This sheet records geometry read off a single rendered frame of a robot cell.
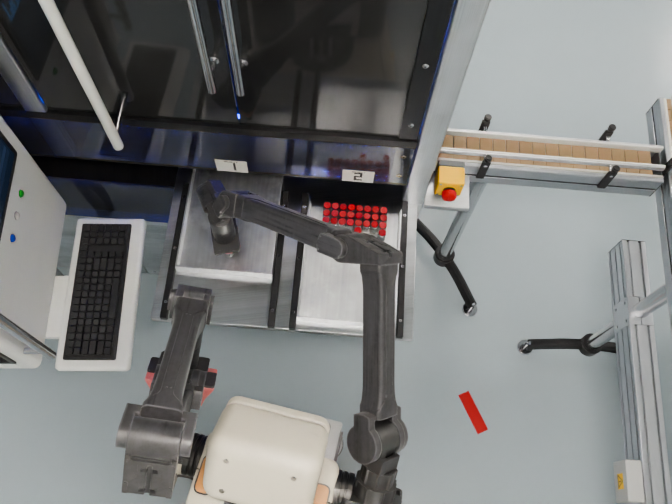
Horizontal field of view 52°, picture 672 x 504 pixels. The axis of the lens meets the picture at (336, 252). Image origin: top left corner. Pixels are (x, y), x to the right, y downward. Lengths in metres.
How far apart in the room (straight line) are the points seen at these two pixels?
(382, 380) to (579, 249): 1.85
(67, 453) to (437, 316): 1.49
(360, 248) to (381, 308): 0.12
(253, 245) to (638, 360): 1.27
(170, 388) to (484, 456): 1.78
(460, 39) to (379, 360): 0.64
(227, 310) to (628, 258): 1.36
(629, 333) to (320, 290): 1.05
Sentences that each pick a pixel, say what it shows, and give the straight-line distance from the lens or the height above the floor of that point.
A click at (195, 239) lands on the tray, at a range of 1.95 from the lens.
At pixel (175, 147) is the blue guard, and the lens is 1.85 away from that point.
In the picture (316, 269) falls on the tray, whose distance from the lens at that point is 1.89.
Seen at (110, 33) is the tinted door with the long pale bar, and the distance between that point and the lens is 1.53.
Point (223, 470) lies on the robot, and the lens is 1.31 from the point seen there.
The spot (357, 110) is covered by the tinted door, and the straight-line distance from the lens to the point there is 1.62.
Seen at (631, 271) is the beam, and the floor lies 0.55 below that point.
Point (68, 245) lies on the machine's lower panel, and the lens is 2.67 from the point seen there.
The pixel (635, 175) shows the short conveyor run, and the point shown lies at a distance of 2.17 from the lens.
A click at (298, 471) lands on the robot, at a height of 1.38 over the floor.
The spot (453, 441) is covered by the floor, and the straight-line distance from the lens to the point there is 2.72.
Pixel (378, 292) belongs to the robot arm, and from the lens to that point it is 1.33.
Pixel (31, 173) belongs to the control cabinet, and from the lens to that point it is 1.94.
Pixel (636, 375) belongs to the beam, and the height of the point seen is 0.55.
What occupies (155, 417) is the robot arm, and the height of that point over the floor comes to 1.57.
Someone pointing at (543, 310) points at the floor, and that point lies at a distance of 2.93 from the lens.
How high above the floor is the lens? 2.65
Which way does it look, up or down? 68 degrees down
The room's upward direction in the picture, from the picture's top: 5 degrees clockwise
